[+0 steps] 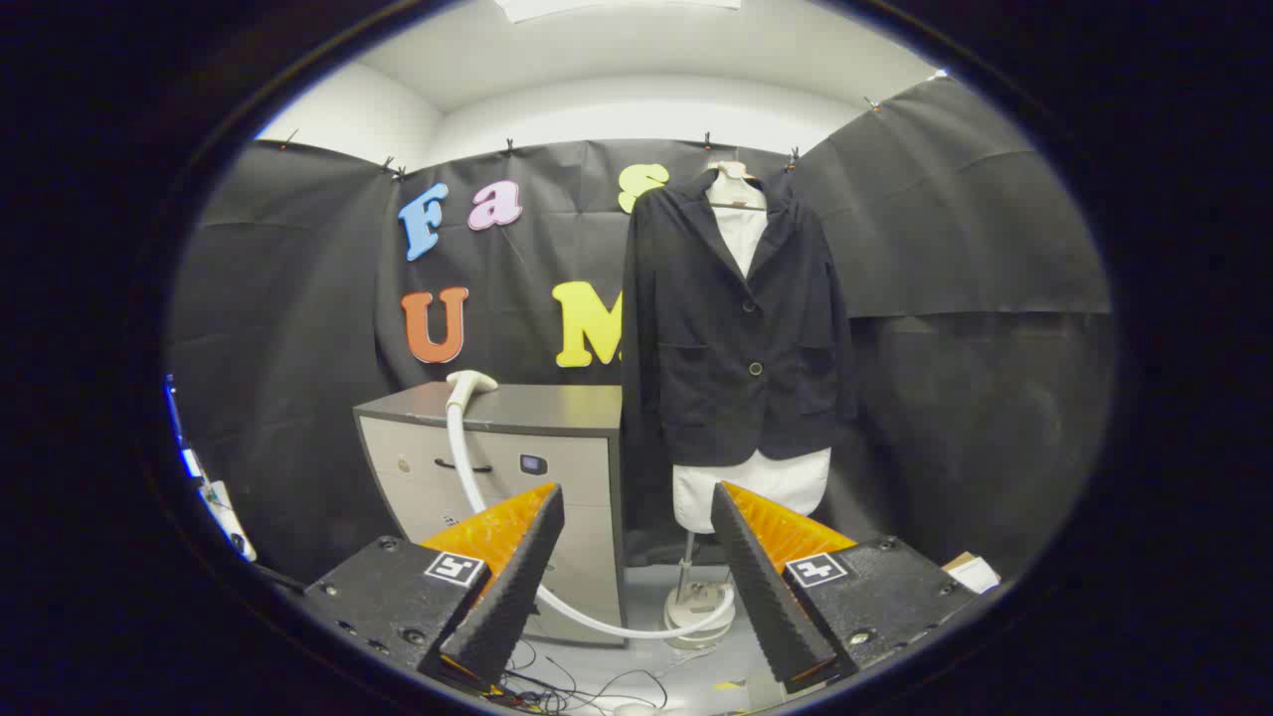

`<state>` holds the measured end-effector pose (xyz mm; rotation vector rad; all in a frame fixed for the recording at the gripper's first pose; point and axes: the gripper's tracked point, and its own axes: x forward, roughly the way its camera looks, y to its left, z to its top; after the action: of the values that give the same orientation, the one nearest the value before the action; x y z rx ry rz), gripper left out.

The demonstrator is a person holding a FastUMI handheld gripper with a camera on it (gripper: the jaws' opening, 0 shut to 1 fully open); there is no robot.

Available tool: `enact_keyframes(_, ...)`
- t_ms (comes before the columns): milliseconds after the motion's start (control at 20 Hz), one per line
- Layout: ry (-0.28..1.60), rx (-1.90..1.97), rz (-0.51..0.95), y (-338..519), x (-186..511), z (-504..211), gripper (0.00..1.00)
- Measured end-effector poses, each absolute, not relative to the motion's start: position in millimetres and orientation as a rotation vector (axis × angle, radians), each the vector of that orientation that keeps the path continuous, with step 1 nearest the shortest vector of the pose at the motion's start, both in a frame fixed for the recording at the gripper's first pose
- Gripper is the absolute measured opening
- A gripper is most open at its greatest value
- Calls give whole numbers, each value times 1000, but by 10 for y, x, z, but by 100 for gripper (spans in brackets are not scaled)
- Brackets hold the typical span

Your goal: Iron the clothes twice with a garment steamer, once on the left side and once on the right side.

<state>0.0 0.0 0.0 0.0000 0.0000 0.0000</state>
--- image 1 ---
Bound black floor cables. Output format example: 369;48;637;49
495;641;672;713

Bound white mannequin torso on stand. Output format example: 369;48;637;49
661;159;834;652

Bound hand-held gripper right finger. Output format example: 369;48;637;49
709;480;981;697

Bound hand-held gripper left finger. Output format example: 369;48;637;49
298;482;568;697

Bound black jacket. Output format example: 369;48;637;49
621;167;860;470

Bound white garment steamer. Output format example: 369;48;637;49
445;369;737;640

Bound grey drawer cabinet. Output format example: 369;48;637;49
353;383;630;647

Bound ceiling light panel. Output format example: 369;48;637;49
494;0;743;24

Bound black backdrop cloth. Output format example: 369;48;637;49
169;75;1115;588

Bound pile of cardboard and paper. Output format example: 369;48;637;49
940;552;1001;596

